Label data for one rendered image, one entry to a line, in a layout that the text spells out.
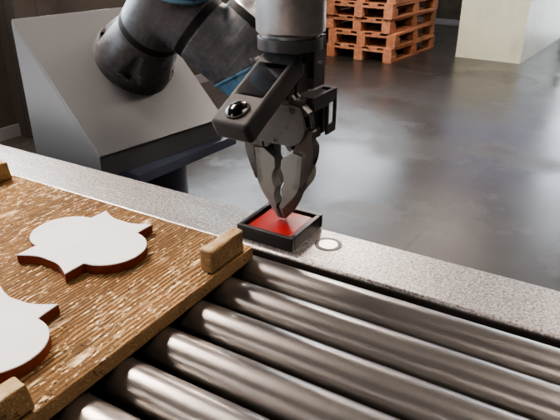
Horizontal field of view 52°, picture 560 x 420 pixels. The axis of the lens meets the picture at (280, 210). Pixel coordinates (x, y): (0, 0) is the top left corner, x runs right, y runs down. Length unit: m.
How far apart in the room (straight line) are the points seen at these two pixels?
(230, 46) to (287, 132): 0.36
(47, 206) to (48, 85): 0.34
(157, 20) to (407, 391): 0.73
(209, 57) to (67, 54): 0.27
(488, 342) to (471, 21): 6.35
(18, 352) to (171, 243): 0.21
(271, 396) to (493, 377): 0.18
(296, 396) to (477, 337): 0.18
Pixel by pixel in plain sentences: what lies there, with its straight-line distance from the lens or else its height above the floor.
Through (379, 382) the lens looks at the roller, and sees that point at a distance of 0.49.
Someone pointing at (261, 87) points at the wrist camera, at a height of 1.10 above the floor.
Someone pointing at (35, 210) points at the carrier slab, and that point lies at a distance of 0.77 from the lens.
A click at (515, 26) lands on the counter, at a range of 6.71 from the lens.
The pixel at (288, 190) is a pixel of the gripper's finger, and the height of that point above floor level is 0.97.
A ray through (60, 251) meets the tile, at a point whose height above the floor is 0.95.
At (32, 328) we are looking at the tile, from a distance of 0.53.
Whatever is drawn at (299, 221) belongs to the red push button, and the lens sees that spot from 0.70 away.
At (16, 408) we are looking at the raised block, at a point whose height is 0.95.
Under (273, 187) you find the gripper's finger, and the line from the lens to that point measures 0.68.
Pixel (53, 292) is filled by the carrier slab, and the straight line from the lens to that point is 0.60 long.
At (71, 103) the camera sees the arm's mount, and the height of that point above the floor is 0.99.
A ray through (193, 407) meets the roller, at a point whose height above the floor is 0.92.
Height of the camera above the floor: 1.24
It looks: 26 degrees down
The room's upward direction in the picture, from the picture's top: straight up
